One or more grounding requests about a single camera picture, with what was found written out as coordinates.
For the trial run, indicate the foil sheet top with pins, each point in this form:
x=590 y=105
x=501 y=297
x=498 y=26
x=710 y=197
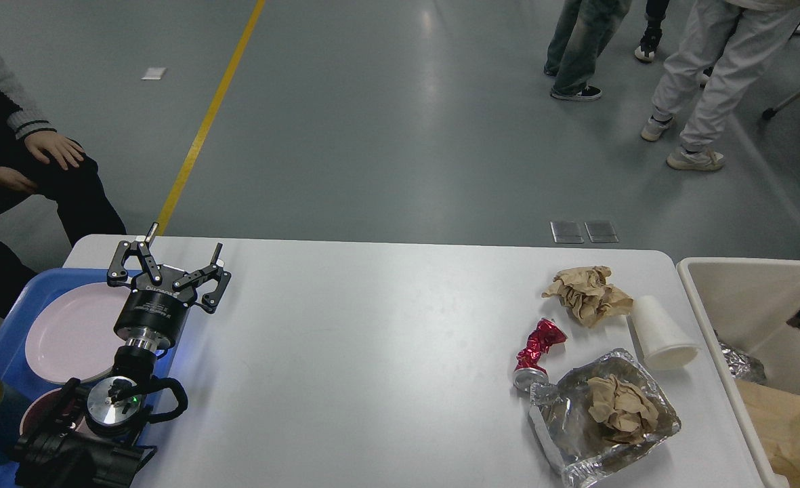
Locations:
x=741 y=365

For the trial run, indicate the left metal floor plate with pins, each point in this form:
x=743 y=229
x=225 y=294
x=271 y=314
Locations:
x=566 y=232

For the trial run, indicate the crumpled brown paper ball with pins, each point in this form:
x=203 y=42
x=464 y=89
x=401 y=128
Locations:
x=588 y=296

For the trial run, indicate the pink HOME mug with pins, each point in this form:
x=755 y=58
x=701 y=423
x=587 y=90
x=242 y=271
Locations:
x=40 y=407

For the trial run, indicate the tripod stand leg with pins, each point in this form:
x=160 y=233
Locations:
x=770 y=112

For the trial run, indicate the person grey sweatpants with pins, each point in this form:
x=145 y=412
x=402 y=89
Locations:
x=725 y=48

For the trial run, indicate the brown paper in foil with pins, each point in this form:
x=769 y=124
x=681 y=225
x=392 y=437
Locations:
x=624 y=411

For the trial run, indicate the blue plastic tray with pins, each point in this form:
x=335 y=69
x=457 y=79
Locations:
x=14 y=369

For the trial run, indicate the red foil wrapper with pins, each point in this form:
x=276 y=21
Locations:
x=528 y=371

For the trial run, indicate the beige plastic bin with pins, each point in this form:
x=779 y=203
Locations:
x=747 y=303

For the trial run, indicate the person black hoodie faded jeans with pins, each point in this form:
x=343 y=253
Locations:
x=583 y=31

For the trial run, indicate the foil sheet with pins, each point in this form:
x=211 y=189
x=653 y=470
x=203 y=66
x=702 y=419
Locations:
x=741 y=365
x=578 y=448

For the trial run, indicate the seated person black pants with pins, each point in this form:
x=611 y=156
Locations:
x=35 y=159

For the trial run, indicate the pink plate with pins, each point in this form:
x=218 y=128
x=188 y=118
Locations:
x=74 y=336

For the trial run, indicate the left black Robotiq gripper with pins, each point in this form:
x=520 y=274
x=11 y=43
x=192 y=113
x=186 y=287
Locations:
x=154 y=313

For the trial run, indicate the person black red-striped pants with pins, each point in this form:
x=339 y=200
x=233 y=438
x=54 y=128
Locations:
x=655 y=13

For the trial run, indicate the right metal floor plate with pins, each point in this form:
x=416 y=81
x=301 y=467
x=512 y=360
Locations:
x=601 y=231

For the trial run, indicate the foil sheet bottom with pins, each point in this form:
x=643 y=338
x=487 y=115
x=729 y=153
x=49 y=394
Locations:
x=578 y=448

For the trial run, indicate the upside-down white paper cup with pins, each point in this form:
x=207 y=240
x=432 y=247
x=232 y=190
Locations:
x=664 y=345

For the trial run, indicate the metal floor plate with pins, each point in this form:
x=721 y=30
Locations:
x=601 y=231
x=566 y=232

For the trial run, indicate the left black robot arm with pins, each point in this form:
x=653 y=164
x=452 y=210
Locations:
x=89 y=437

